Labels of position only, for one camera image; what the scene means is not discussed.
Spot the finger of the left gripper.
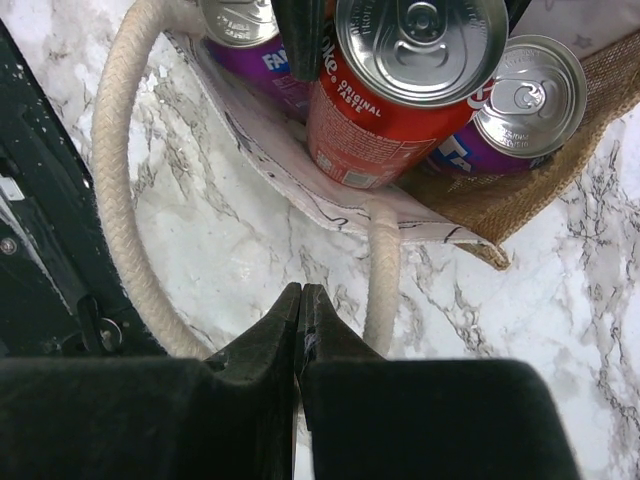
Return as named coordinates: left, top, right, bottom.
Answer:
left=272, top=0, right=326, bottom=82

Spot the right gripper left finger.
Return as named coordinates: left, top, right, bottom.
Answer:
left=1, top=283, right=302, bottom=479

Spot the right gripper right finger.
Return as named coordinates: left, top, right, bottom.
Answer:
left=297, top=284, right=579, bottom=479

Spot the purple Fanta can front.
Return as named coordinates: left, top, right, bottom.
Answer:
left=199, top=0, right=309, bottom=121

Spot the purple fanta can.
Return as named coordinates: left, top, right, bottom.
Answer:
left=199, top=0, right=309, bottom=121
left=422, top=35, right=587, bottom=176

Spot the red cola can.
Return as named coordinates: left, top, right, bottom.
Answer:
left=307, top=1, right=509, bottom=189

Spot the burlap canvas tote bag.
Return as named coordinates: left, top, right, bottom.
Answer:
left=91, top=1, right=639, bottom=357

